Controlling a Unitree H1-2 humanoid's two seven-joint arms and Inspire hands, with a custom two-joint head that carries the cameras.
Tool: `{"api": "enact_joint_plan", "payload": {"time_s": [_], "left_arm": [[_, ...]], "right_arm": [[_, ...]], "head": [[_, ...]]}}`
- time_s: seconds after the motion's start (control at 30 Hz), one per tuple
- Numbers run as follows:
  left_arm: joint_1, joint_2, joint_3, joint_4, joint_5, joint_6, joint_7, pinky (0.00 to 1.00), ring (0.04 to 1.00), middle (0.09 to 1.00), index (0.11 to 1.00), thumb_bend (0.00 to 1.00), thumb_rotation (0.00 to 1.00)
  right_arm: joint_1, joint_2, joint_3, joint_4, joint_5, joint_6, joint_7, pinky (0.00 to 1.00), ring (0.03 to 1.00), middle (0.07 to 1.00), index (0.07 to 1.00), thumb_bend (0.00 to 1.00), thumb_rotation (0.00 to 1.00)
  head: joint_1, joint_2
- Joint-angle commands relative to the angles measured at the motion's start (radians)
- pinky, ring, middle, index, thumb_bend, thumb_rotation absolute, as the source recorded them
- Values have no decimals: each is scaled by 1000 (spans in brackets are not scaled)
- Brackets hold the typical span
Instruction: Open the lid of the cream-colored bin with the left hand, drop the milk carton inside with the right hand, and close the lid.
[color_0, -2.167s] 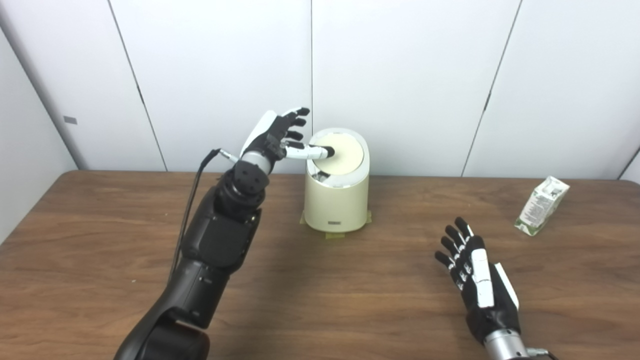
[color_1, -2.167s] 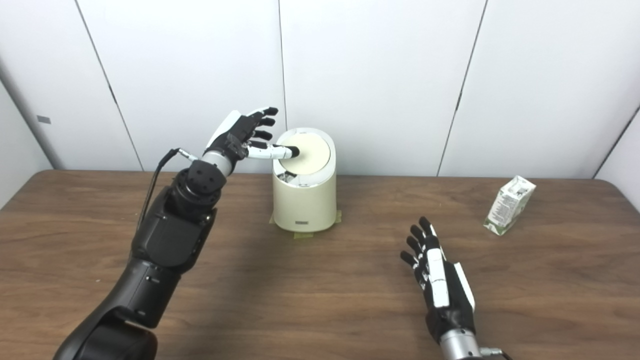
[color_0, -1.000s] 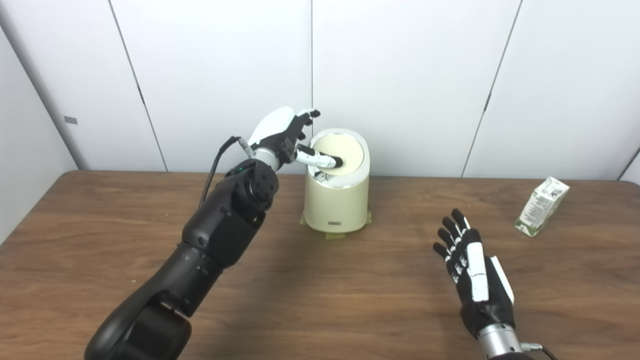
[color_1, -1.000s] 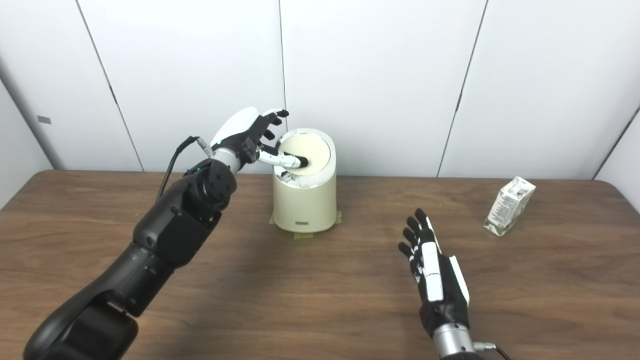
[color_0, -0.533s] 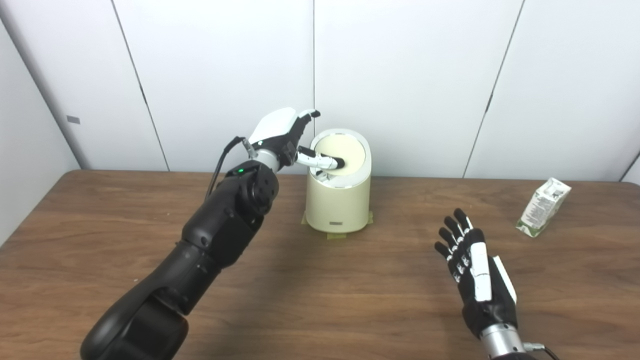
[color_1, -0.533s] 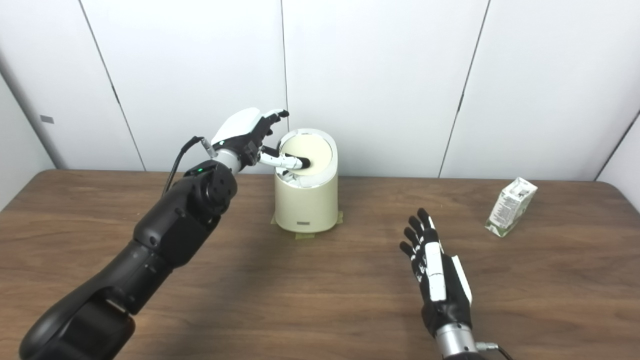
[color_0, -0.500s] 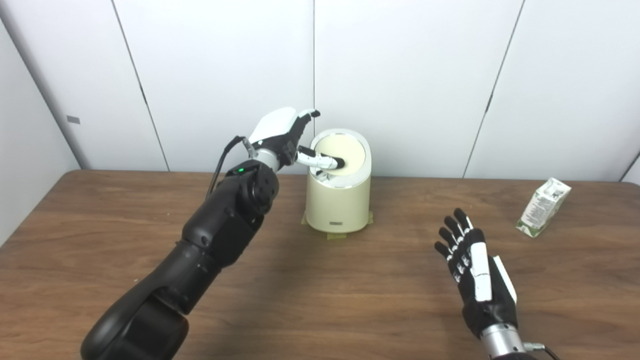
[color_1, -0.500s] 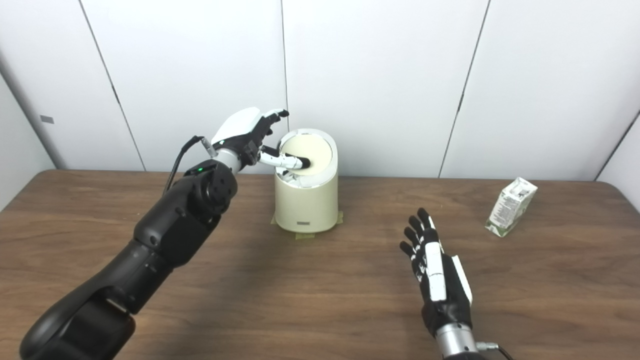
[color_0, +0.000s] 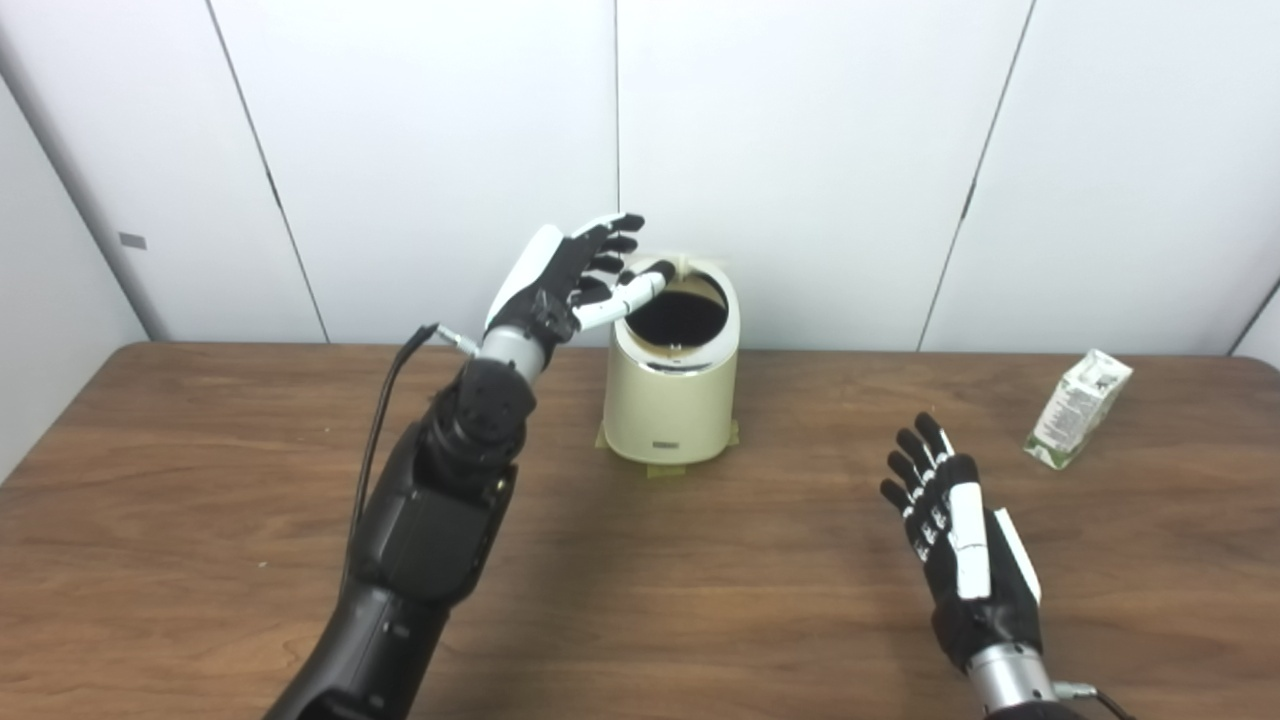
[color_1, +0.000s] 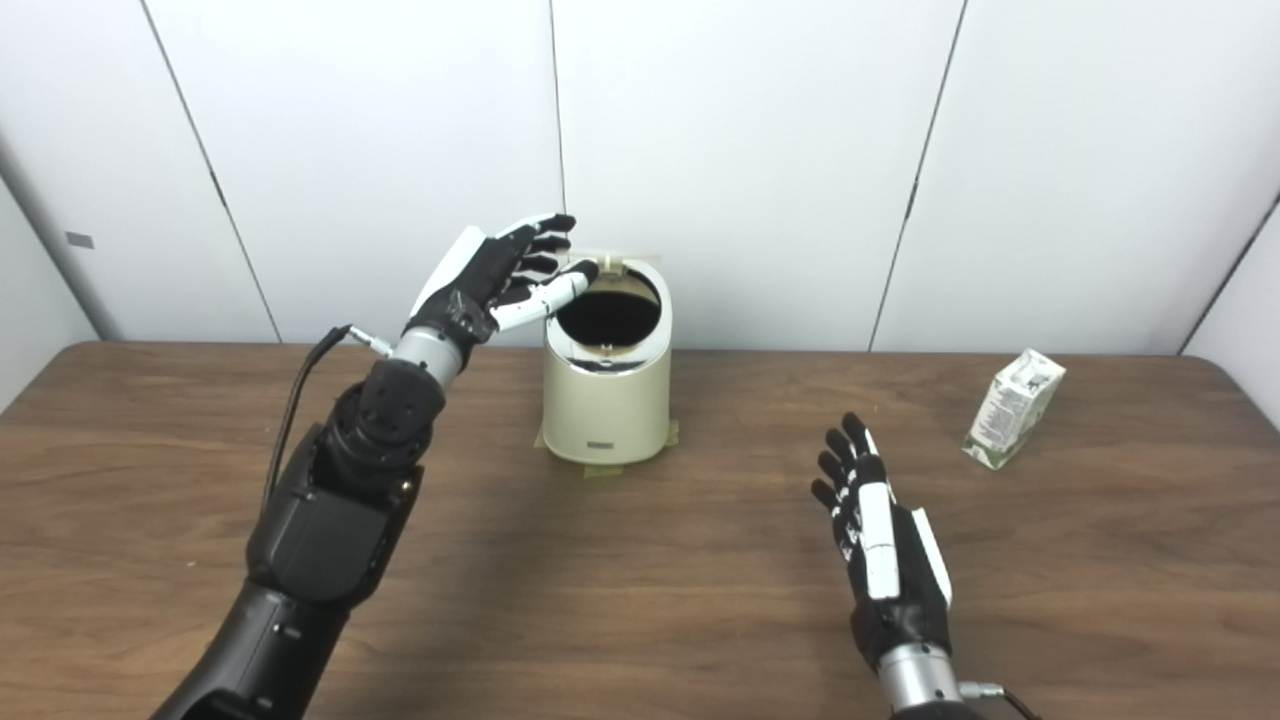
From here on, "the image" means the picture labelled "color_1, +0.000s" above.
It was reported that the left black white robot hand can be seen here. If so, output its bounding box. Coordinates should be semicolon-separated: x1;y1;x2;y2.
403;213;599;346

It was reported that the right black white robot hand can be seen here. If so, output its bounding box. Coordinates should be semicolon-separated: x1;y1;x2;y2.
811;412;953;673

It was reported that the cream round bin lid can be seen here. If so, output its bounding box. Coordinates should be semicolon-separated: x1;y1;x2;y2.
575;250;661;276

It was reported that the cream-colored plastic bin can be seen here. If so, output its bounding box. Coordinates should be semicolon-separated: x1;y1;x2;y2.
541;258;674;466

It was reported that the white green milk carton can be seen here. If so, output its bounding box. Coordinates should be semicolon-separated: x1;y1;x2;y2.
962;349;1067;470

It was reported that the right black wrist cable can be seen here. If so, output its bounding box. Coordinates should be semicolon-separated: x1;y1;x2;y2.
958;680;1041;720

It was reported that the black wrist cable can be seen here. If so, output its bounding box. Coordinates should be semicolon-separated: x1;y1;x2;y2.
262;324;396;511
958;680;1041;720

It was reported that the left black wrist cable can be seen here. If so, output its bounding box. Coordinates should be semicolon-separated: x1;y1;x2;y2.
262;324;396;511

